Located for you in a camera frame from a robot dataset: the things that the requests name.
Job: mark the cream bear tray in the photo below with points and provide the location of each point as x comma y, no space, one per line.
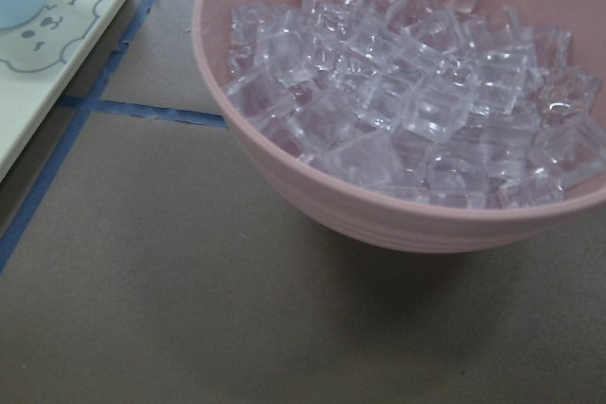
38,60

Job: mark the pink plastic bowl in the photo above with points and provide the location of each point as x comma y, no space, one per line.
384,221

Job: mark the pile of clear ice cubes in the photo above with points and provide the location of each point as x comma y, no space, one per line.
420,100

